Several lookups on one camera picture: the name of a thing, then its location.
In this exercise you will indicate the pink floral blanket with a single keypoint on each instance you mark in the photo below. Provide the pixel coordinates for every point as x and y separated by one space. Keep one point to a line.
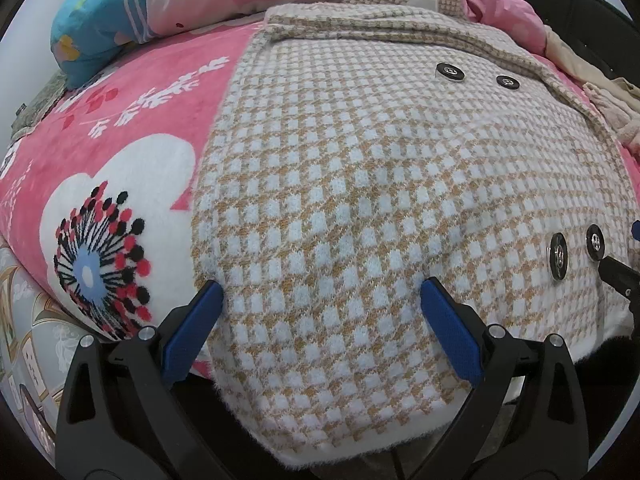
150 110

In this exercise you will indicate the beige houndstooth coat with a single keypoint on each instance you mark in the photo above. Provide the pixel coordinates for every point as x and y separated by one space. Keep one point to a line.
375 185

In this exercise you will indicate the grey patterned bedsheet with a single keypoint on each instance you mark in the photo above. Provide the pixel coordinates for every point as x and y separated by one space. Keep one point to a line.
30 320

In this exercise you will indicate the black headboard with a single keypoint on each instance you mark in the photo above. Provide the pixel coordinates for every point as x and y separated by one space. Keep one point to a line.
590 10

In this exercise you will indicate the cream cloth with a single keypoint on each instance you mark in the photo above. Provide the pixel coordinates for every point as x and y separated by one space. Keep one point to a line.
570 55

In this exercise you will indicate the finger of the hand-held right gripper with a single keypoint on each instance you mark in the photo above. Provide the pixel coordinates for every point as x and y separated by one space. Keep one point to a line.
636 231
622 277

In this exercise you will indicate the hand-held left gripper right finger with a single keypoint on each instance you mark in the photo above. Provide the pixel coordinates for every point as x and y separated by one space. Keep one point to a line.
450 330

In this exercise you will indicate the grey-green patterned cloth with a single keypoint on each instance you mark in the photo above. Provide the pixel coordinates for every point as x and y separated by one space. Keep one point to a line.
40 105

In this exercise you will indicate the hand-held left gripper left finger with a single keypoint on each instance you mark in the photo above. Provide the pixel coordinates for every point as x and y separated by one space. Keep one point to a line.
200 325

